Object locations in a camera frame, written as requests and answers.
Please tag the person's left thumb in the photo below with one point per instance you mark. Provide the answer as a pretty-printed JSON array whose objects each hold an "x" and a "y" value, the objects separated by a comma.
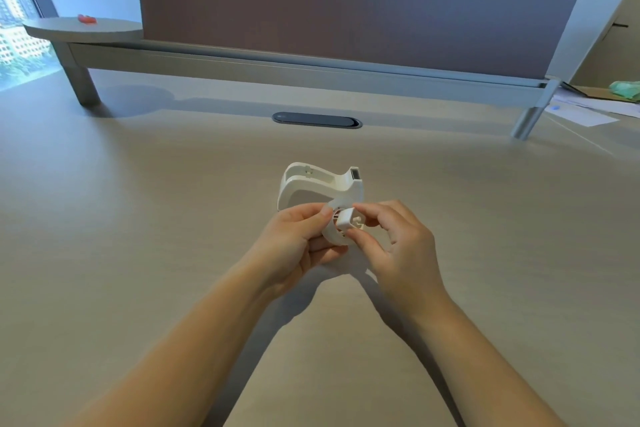
[{"x": 315, "y": 224}]

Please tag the small white tape hub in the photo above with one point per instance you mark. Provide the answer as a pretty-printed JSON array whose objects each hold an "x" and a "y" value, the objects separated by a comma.
[{"x": 346, "y": 221}]

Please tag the person's right forearm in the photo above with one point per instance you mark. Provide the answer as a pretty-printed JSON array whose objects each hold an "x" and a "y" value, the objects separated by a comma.
[{"x": 470, "y": 366}]

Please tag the green crumpled bag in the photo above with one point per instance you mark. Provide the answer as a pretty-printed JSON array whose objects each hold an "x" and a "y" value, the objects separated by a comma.
[{"x": 625, "y": 90}]

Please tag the person's right thumb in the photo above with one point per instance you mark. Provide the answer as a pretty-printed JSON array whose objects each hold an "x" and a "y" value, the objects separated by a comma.
[{"x": 367, "y": 247}]

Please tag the brown cardboard box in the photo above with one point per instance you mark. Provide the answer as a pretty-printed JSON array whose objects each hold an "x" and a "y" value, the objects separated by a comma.
[{"x": 612, "y": 46}]

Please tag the person's left hand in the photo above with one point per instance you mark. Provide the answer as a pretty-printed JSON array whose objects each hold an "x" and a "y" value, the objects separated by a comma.
[{"x": 282, "y": 246}]

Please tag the small red object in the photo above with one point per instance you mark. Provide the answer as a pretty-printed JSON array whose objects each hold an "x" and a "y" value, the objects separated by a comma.
[{"x": 87, "y": 19}]

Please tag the white tape dispenser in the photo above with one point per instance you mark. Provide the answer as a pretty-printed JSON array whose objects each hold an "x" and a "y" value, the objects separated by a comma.
[{"x": 305, "y": 186}]

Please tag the window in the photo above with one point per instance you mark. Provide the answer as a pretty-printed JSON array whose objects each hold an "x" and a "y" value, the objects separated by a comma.
[{"x": 12, "y": 41}]

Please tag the grey metal shelf leg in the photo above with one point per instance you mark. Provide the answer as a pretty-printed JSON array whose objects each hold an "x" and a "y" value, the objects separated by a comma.
[
  {"x": 80, "y": 79},
  {"x": 530, "y": 119}
]

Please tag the person's left forearm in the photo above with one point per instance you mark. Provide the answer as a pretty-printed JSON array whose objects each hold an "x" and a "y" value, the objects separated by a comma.
[{"x": 190, "y": 356}]

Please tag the person's right hand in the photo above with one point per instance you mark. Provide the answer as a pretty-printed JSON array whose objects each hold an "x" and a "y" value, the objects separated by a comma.
[{"x": 405, "y": 261}]

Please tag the round grey shelf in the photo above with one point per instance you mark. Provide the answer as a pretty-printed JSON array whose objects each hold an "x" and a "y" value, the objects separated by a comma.
[{"x": 80, "y": 30}]

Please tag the white paper sheet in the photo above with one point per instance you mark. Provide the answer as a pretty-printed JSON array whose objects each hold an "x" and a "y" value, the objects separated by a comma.
[
  {"x": 620, "y": 105},
  {"x": 580, "y": 114}
]

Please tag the grey metal desk shelf rail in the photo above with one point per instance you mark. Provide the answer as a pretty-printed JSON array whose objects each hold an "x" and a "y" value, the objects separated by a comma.
[{"x": 310, "y": 72}]

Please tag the grey-brown desk divider panel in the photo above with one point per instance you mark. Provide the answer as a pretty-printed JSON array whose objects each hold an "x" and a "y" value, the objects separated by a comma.
[{"x": 350, "y": 1}]

